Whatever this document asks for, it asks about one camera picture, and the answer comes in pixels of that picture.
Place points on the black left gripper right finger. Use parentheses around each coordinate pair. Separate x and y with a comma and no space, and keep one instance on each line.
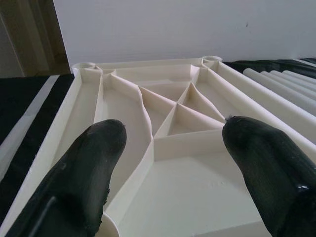
(276,177)

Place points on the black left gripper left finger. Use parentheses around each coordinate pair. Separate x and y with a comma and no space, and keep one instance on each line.
(74,185)

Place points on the black table cloth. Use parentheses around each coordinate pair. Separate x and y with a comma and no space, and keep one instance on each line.
(14,98)

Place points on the white plastic table top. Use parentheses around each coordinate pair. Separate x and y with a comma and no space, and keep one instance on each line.
(185,185)

